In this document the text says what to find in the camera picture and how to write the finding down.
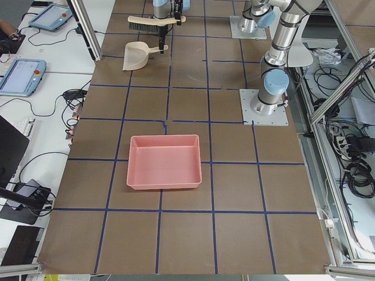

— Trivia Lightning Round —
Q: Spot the black monitor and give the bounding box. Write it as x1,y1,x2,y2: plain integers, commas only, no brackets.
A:
0,116,29,188

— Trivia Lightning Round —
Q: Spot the near blue teach pendant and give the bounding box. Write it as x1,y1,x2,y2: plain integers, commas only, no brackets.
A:
1,59,46,97

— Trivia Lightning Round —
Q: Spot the beige plastic dustpan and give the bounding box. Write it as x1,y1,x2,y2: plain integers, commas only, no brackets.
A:
122,41,169,71

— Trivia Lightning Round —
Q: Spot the blue teach pendant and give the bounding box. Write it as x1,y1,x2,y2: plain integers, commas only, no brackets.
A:
29,4,73,32
1,59,46,97

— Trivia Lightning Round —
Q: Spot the aluminium frame post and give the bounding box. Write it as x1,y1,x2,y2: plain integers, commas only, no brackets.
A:
67,0,103,61

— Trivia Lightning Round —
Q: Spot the pink plastic bin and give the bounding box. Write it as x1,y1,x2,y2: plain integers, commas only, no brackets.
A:
127,135,202,190

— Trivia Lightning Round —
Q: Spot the beige hand brush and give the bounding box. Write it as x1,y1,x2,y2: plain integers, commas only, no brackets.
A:
127,16,186,33

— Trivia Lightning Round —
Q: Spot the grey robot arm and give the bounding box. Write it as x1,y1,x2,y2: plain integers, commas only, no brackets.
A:
162,1,321,117
153,0,190,54

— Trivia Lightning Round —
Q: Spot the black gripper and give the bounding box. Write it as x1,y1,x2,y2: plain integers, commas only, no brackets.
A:
158,25,168,54
173,0,183,26

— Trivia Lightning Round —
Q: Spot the far blue teach pendant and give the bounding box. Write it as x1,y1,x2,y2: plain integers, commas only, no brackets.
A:
29,4,73,32

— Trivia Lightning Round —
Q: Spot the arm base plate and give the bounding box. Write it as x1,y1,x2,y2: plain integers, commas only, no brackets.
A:
229,16,267,40
240,89,288,126

